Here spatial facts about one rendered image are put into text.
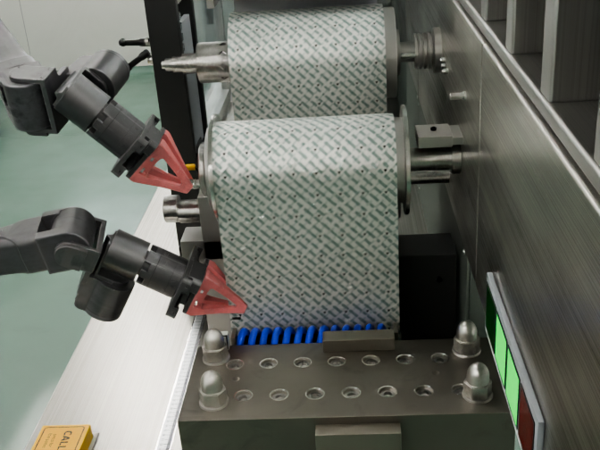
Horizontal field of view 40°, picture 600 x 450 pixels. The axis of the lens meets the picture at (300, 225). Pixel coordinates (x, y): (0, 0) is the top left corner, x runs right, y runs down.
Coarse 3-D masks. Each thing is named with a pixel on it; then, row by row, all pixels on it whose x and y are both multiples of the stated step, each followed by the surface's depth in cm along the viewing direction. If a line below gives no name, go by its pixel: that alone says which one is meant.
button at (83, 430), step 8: (80, 424) 117; (88, 424) 117; (40, 432) 116; (48, 432) 116; (56, 432) 116; (64, 432) 115; (72, 432) 115; (80, 432) 115; (88, 432) 116; (40, 440) 114; (48, 440) 114; (56, 440) 114; (64, 440) 114; (72, 440) 114; (80, 440) 114; (88, 440) 116; (32, 448) 113; (40, 448) 113; (48, 448) 112; (56, 448) 112; (64, 448) 112; (72, 448) 112; (80, 448) 112
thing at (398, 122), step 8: (400, 120) 109; (208, 128) 111; (400, 128) 107; (400, 136) 106; (400, 144) 106; (400, 152) 106; (400, 160) 106; (400, 168) 106; (208, 176) 108; (400, 176) 106; (208, 184) 108; (400, 184) 107; (208, 192) 109; (400, 192) 108; (208, 200) 110; (400, 200) 110
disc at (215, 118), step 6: (216, 114) 112; (216, 120) 111; (210, 126) 108; (210, 132) 107; (210, 138) 107; (210, 144) 106; (210, 150) 106; (210, 156) 106; (210, 162) 106; (210, 168) 106; (210, 174) 106; (210, 180) 106; (210, 186) 106; (210, 192) 107; (216, 204) 108; (216, 210) 109; (216, 216) 110
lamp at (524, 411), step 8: (520, 408) 72; (528, 408) 69; (520, 416) 73; (528, 416) 69; (520, 424) 73; (528, 424) 69; (520, 432) 73; (528, 432) 69; (528, 440) 69; (528, 448) 70
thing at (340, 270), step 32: (224, 224) 110; (256, 224) 109; (288, 224) 109; (320, 224) 109; (352, 224) 109; (384, 224) 109; (224, 256) 112; (256, 256) 112; (288, 256) 111; (320, 256) 111; (352, 256) 111; (384, 256) 111; (256, 288) 114; (288, 288) 113; (320, 288) 113; (352, 288) 113; (384, 288) 113; (256, 320) 116; (288, 320) 116; (320, 320) 115; (352, 320) 115; (384, 320) 115
